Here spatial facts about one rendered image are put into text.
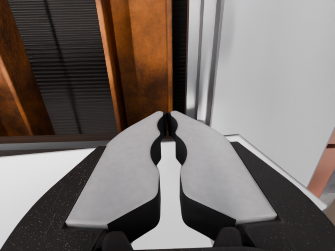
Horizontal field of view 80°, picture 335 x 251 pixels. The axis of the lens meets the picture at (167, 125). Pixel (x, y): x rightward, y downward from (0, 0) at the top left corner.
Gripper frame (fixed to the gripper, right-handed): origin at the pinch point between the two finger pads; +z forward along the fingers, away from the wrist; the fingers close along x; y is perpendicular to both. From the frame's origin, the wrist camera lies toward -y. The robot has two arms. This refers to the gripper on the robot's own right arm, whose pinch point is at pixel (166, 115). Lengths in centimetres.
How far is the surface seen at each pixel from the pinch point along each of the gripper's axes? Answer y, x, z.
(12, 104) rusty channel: 6.5, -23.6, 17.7
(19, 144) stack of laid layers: 4.0, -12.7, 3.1
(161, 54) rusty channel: -0.2, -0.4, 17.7
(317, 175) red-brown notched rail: 9.0, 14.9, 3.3
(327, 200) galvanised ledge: 32, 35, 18
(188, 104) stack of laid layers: 0.8, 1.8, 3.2
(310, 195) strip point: 8.7, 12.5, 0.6
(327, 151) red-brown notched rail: 6.0, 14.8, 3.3
